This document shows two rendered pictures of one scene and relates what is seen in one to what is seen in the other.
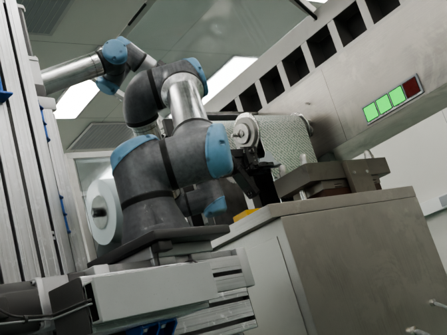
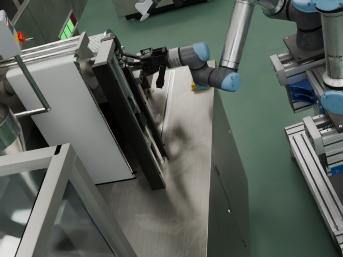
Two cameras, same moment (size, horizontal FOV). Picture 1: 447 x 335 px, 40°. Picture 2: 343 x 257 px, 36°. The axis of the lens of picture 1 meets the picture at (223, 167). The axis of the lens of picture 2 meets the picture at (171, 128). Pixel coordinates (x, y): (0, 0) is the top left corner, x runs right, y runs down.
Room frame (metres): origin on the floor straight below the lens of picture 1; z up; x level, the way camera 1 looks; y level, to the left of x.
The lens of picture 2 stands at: (2.95, 1.49, 2.17)
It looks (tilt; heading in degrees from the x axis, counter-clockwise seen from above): 37 degrees down; 239
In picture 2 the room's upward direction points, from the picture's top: 23 degrees counter-clockwise
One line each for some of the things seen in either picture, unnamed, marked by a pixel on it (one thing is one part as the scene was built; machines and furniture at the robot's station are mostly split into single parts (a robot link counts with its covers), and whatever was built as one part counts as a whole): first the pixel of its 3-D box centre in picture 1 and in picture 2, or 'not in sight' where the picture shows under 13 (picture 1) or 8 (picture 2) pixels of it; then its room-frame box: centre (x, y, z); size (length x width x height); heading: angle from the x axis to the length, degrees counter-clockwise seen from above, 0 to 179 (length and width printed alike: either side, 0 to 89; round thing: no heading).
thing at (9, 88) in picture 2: not in sight; (15, 85); (2.47, -0.17, 1.33); 0.07 x 0.07 x 0.07; 40
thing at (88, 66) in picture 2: not in sight; (98, 66); (2.27, 0.07, 1.33); 0.06 x 0.06 x 0.06; 40
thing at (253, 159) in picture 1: (241, 163); (155, 60); (1.97, -0.06, 1.12); 0.12 x 0.08 x 0.09; 130
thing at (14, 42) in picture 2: not in sight; (6, 33); (2.53, 0.22, 1.66); 0.07 x 0.07 x 0.10; 59
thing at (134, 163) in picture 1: (142, 170); (306, 8); (1.31, 0.17, 0.98); 0.13 x 0.12 x 0.14; 91
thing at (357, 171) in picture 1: (359, 176); not in sight; (2.00, -0.42, 0.96); 0.10 x 0.03 x 0.11; 130
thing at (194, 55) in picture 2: not in sight; (194, 54); (1.87, 0.06, 1.11); 0.11 x 0.08 x 0.09; 130
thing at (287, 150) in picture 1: (293, 160); not in sight; (2.12, -0.24, 1.11); 0.23 x 0.01 x 0.18; 130
